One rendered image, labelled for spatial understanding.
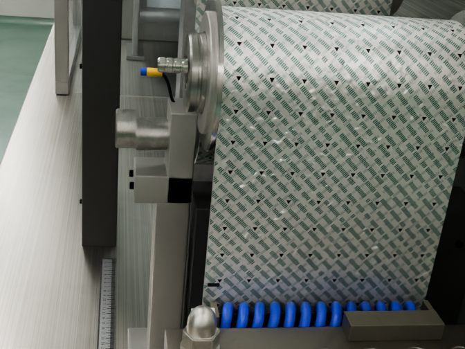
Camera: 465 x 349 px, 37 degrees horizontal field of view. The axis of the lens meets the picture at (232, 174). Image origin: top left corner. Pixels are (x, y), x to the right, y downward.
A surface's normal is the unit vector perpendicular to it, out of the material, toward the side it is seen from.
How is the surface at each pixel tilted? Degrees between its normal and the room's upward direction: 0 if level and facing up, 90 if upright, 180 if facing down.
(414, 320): 0
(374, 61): 56
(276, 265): 90
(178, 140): 90
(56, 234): 0
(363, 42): 41
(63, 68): 90
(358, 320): 0
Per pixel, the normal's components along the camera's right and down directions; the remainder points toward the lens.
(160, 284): 0.14, 0.42
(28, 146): 0.09, -0.91
